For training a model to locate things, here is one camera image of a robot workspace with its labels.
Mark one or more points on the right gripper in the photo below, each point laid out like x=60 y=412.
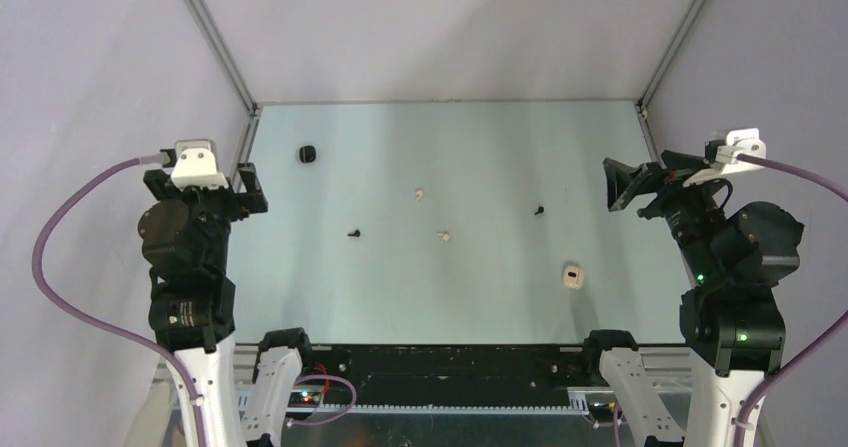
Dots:
x=624 y=180

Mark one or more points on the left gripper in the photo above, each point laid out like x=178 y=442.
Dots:
x=242 y=202

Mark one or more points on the white earbud charging case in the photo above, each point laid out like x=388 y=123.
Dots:
x=573 y=277

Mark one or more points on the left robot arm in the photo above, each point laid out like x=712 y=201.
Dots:
x=185 y=238

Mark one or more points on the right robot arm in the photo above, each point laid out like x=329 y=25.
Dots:
x=729 y=318

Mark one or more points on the black earbud charging case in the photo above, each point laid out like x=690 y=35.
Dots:
x=307 y=154

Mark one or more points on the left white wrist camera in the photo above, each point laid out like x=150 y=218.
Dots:
x=193 y=163

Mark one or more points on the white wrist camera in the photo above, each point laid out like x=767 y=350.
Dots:
x=193 y=163
x=722 y=155

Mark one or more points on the right aluminium frame post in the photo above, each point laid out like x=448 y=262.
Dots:
x=682 y=32

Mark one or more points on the aluminium frame post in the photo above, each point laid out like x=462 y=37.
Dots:
x=208 y=28
x=682 y=32

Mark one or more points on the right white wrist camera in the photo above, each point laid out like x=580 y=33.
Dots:
x=722 y=155

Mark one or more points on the left aluminium frame post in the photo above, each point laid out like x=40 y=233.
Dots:
x=208 y=28

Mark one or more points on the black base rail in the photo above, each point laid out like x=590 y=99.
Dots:
x=456 y=376

